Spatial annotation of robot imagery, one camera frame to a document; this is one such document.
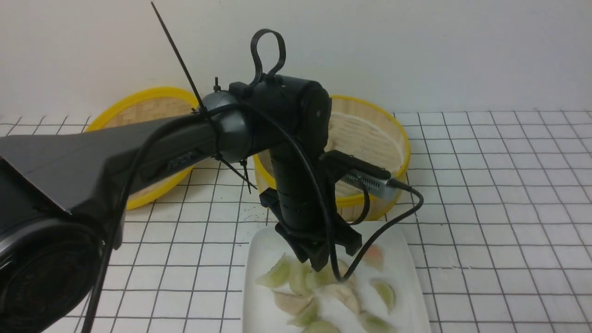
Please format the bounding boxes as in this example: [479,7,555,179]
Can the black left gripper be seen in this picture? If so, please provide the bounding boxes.
[259,188,362,271]

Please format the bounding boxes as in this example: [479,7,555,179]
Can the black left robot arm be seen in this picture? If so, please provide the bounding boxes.
[1,72,362,333]

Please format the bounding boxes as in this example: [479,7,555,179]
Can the green dumpling plate far left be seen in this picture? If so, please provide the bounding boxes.
[255,254,290,289]

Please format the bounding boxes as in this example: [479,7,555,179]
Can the green dumpling plate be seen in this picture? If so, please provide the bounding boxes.
[370,278,397,314]
[287,299,319,327]
[303,267,336,296]
[255,254,290,289]

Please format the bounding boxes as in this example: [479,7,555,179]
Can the green dumpling plate middle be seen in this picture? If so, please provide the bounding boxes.
[303,267,336,296]

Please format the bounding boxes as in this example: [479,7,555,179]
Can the pink dumpling on plate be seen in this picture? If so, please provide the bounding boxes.
[362,244,384,272]

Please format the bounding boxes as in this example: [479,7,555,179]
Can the beige dumpling plate lower left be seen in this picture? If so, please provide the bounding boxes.
[272,290,312,316]

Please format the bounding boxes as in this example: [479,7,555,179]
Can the green dumpling plate bottom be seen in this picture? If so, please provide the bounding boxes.
[287,299,319,327]

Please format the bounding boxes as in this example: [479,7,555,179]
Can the white square plate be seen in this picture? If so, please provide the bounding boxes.
[242,225,431,333]

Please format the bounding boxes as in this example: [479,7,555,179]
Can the green dumpling plate right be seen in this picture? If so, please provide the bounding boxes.
[370,278,397,314]

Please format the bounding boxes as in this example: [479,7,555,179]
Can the green dumpling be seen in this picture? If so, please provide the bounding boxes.
[358,311,396,333]
[302,320,340,333]
[288,259,312,296]

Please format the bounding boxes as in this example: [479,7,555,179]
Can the white steamer liner paper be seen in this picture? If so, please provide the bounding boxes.
[325,99,408,181]

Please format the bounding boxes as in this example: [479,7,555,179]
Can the green dumpling bottom centre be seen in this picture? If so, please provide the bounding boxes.
[302,320,340,333]

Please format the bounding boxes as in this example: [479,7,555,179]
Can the bamboo steamer basket yellow rim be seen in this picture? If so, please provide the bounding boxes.
[253,95,411,222]

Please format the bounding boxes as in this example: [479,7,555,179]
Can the green dumpling bottom right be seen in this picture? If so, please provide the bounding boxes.
[358,311,396,333]

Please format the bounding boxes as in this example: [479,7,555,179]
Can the woven bamboo steamer lid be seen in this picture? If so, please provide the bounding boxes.
[85,86,210,211]

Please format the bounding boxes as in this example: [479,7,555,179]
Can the white checkered tablecloth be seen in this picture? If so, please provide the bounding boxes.
[0,110,592,333]

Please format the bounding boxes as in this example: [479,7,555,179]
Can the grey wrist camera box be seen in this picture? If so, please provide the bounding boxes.
[323,150,398,200]

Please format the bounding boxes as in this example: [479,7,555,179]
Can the black camera cable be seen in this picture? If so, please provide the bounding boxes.
[240,104,424,283]

